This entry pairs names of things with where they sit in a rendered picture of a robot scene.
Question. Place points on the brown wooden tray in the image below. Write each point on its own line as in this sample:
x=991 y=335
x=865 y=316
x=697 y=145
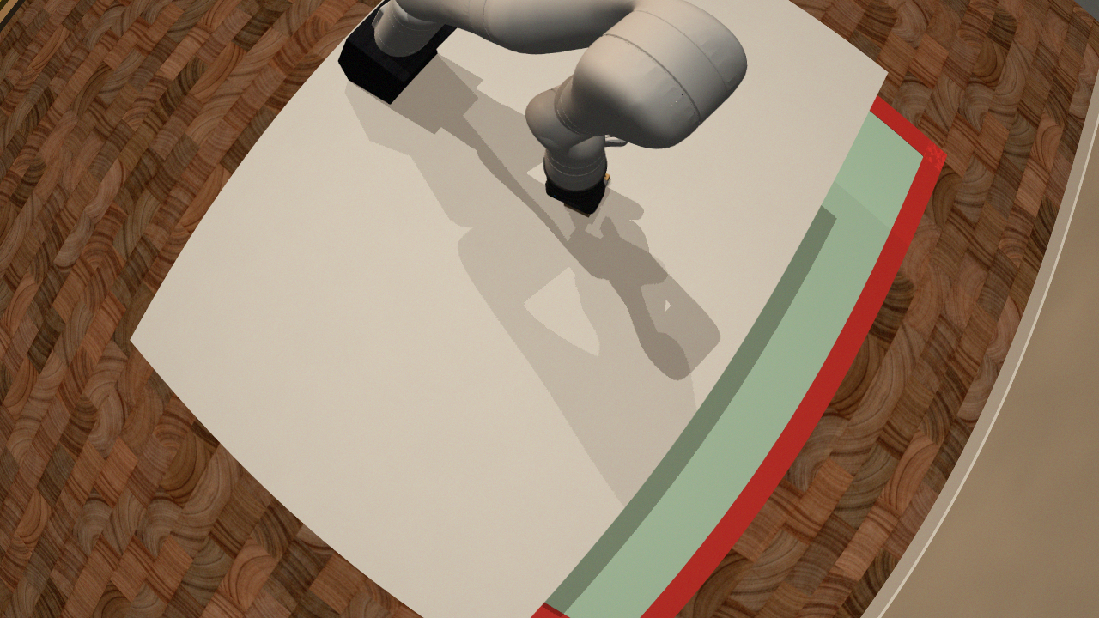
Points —
x=607 y=177

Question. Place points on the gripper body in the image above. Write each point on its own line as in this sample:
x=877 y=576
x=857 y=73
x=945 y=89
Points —
x=579 y=188

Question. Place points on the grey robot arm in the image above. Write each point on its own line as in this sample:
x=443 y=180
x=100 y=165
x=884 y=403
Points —
x=651 y=80

